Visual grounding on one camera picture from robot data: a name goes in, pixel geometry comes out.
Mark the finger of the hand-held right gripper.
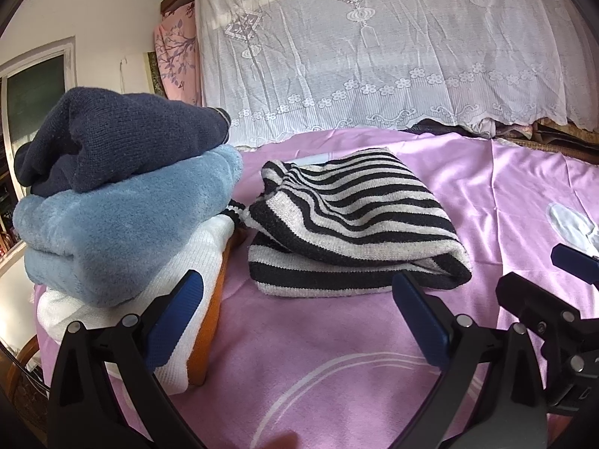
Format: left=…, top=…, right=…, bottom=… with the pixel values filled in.
left=496, top=271, right=599, bottom=357
left=551, top=243, right=599, bottom=284

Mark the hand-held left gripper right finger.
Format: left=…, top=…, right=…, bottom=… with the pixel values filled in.
left=392, top=271, right=549, bottom=449

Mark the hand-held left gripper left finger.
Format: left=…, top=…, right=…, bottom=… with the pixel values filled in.
left=47, top=270, right=205, bottom=449

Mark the black grey striped sweater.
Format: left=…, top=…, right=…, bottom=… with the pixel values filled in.
left=243, top=147, right=473, bottom=299

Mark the orange garment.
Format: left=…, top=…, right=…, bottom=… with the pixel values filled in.
left=187, top=229, right=246, bottom=387

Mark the white knit garment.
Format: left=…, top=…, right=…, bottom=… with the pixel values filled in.
left=35, top=199, right=246, bottom=396

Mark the light blue fleece garment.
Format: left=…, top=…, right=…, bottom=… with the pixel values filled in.
left=13, top=144, right=244, bottom=308

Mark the purple bed sheet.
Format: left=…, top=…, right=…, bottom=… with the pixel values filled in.
left=30, top=126, right=599, bottom=449

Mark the dark wooden furniture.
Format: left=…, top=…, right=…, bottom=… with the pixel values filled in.
left=0, top=337, right=48, bottom=431

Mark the navy knit sweater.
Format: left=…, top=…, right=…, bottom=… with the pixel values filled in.
left=13, top=86, right=232, bottom=197

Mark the green framed painting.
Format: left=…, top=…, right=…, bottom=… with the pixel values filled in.
left=147, top=51, right=164, bottom=97

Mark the pink floral quilt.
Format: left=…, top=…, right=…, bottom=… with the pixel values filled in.
left=153, top=2, right=202, bottom=106

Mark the white framed window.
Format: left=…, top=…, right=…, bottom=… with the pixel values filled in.
left=0, top=37, right=78, bottom=244

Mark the white lace cover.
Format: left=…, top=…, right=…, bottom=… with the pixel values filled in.
left=193, top=0, right=599, bottom=148

